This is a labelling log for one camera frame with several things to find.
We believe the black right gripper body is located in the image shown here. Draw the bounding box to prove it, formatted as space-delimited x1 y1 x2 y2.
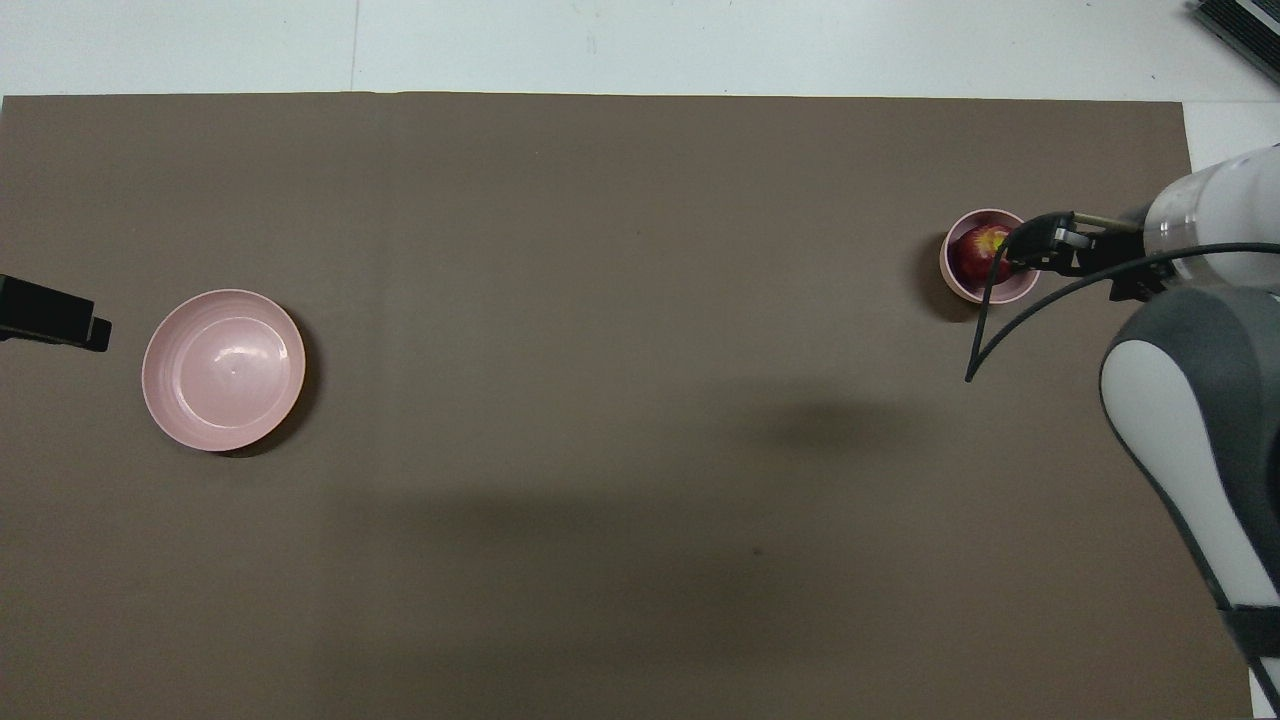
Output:
1070 215 1151 299

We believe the red apple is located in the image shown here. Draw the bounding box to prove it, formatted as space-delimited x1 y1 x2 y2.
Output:
950 224 1016 286

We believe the pink bowl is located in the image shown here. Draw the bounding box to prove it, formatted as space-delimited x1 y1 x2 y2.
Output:
939 208 1043 306

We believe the pink plate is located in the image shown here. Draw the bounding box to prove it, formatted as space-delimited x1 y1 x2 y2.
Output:
141 289 307 453

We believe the grey ribbed device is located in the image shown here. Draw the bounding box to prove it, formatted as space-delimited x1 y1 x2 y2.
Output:
1188 0 1280 59

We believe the brown table mat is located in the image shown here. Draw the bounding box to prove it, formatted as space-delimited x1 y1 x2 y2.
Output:
0 92 1256 720

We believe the black printed arm strap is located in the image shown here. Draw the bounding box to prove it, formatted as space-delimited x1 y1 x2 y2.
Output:
1218 603 1280 686

